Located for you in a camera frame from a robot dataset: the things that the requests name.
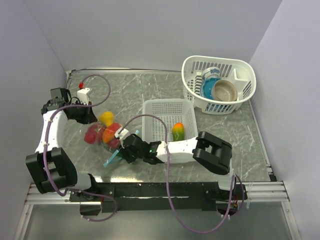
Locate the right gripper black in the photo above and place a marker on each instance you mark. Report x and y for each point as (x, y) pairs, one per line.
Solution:
(125, 155)

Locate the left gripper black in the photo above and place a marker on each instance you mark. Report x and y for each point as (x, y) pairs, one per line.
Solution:
(89, 117)

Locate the red fake pepper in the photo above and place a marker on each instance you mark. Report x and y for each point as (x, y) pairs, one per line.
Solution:
(114, 144)

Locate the clear zip top bag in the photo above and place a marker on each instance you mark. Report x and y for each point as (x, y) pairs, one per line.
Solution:
(101, 135)

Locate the orange green fake mango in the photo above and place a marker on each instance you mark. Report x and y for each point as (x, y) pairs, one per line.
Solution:
(178, 132)

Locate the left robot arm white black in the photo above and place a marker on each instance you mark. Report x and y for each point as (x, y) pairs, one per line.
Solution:
(50, 167)

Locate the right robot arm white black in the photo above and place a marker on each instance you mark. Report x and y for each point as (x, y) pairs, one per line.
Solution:
(210, 151)

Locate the yellow fake fruit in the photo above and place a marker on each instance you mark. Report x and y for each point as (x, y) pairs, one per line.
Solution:
(107, 118)

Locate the orange red fake fruit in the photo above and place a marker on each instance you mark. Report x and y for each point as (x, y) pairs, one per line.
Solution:
(109, 132)

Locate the white perforated flat basket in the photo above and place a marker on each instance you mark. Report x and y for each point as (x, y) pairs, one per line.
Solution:
(171, 111)

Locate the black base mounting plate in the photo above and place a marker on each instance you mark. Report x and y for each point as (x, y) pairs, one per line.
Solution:
(152, 196)

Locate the blue plate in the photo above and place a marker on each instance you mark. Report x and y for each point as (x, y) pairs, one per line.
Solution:
(207, 87)

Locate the beige bowl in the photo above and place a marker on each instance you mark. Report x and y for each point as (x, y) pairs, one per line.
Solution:
(224, 91)

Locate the blue white patterned cup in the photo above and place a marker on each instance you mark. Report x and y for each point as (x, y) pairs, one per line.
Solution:
(211, 72)

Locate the white dish rack basket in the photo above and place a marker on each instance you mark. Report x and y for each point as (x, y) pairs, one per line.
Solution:
(238, 72)

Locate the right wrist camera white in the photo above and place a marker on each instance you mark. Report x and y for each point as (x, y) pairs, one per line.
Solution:
(121, 134)

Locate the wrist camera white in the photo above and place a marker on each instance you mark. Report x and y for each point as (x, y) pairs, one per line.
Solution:
(83, 94)
(121, 134)

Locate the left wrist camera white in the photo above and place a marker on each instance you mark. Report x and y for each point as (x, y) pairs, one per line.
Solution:
(83, 94)

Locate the aluminium rail frame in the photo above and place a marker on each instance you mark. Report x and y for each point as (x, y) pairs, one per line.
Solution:
(259, 191)

